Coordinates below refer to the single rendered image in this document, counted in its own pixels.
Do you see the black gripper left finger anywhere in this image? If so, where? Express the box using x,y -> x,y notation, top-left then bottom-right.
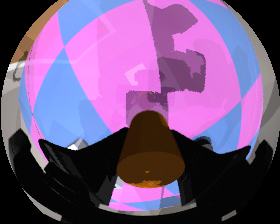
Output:
37,127 -> 129,207

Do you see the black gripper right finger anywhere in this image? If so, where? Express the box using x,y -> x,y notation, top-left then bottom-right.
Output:
170,128 -> 251,207

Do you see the dark grey round pedestal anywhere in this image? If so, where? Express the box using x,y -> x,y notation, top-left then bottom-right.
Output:
196,139 -> 214,151

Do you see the orange tapered knob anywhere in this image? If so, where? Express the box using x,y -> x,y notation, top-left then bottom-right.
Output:
116,109 -> 185,188

